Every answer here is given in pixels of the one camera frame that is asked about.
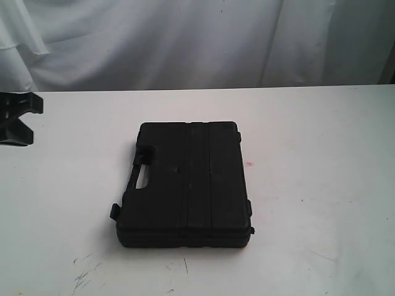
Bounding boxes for white backdrop curtain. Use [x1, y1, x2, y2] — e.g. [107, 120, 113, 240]
[1, 1, 394, 92]

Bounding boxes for black plastic tool case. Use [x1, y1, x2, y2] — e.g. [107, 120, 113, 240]
[110, 121, 254, 248]

